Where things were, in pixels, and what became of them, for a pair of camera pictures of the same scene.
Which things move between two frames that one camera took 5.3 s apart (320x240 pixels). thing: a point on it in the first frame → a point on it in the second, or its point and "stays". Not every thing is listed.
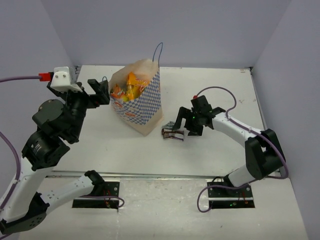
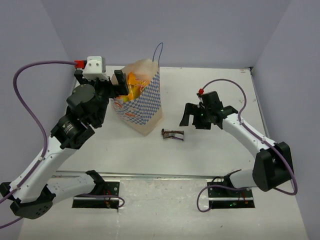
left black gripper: x=90 y=97 → x=100 y=82
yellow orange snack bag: x=135 y=87 stays
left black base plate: x=111 y=188 stays
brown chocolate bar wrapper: x=167 y=133 stays
